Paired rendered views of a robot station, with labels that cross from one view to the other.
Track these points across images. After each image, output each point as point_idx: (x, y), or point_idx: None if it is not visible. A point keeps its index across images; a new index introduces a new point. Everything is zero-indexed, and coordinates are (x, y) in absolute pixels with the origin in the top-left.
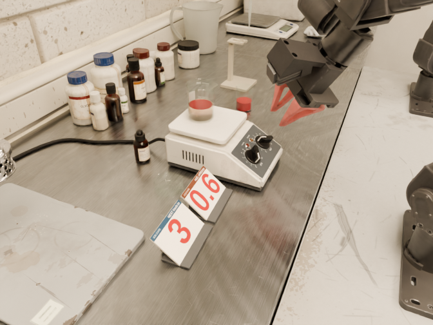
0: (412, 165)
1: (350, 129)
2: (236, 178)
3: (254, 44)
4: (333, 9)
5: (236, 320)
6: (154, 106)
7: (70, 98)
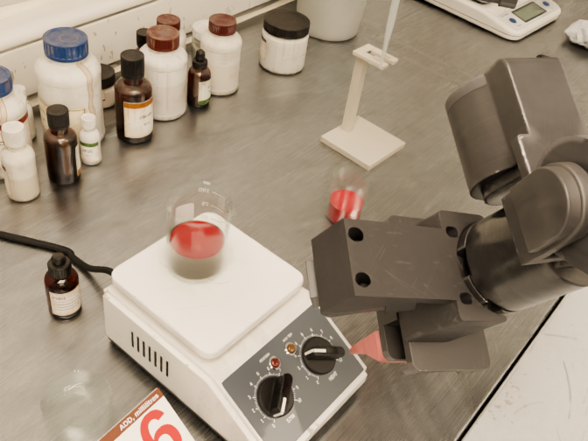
0: None
1: (557, 345)
2: (225, 434)
3: (444, 38)
4: (516, 167)
5: None
6: (158, 160)
7: None
